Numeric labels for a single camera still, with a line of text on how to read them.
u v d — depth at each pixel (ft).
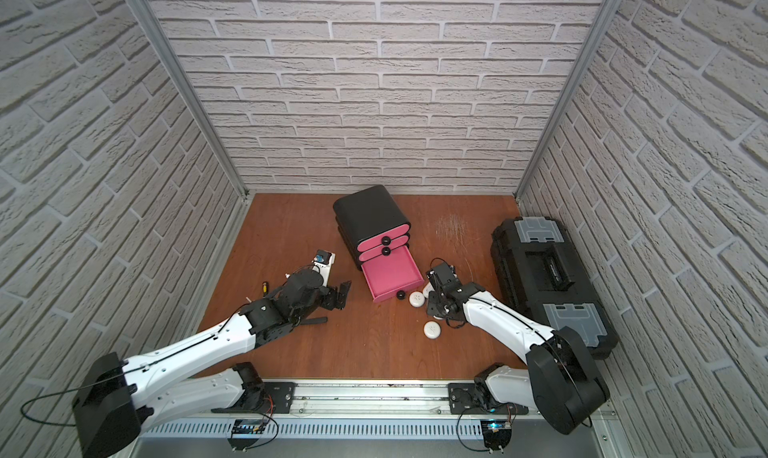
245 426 2.38
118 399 1.29
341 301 2.37
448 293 2.14
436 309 2.54
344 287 2.43
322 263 2.23
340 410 2.38
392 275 3.07
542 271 2.65
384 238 2.87
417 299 2.94
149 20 2.43
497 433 2.32
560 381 1.35
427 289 3.00
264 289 3.02
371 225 2.87
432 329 2.74
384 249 3.01
